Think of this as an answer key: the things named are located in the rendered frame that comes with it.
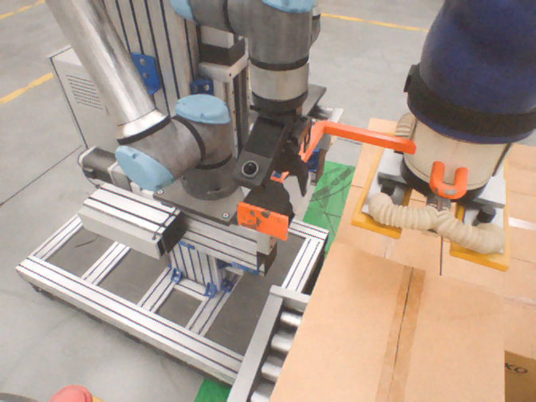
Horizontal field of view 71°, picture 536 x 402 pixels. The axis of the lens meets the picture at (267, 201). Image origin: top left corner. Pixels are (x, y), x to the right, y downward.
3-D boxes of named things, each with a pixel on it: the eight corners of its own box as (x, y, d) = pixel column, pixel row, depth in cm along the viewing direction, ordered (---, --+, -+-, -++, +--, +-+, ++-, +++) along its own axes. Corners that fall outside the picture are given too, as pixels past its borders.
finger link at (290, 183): (324, 197, 64) (309, 151, 59) (312, 221, 60) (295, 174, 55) (307, 197, 66) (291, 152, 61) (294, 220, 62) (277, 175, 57)
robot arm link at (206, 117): (242, 147, 93) (239, 97, 84) (204, 175, 86) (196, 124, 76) (206, 130, 99) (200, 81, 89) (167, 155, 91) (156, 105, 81)
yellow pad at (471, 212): (506, 273, 68) (518, 257, 65) (447, 255, 71) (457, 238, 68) (506, 164, 90) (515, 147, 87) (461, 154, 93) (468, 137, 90)
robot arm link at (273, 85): (297, 76, 43) (234, 63, 46) (294, 111, 47) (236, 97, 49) (317, 51, 48) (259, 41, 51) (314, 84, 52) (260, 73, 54)
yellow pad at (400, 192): (399, 241, 74) (405, 223, 70) (348, 225, 77) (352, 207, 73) (423, 145, 96) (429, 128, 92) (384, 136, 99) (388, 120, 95)
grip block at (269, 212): (285, 241, 60) (286, 219, 57) (238, 225, 63) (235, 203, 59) (304, 206, 66) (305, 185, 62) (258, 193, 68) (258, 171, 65)
